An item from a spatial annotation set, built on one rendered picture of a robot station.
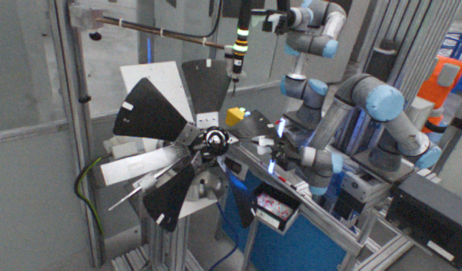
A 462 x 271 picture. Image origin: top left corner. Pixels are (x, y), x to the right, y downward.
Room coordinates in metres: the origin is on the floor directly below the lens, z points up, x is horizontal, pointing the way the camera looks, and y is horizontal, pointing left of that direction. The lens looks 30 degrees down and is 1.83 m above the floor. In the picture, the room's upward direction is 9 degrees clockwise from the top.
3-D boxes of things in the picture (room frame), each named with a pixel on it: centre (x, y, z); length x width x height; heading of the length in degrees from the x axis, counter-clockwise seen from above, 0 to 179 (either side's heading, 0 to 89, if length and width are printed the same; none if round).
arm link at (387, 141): (1.29, -0.78, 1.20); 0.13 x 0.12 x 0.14; 21
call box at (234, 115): (1.53, -0.05, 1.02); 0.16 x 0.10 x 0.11; 43
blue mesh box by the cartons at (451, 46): (6.89, -4.50, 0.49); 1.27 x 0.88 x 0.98; 118
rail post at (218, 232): (1.55, -0.02, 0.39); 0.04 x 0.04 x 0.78; 43
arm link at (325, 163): (1.01, -0.40, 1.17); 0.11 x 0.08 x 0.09; 80
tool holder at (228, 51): (1.07, 0.02, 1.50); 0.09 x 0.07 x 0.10; 78
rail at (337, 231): (1.24, -0.32, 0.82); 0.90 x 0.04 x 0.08; 43
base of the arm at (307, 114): (1.68, -0.45, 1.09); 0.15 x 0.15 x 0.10
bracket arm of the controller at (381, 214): (0.85, -0.68, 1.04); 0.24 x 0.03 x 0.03; 43
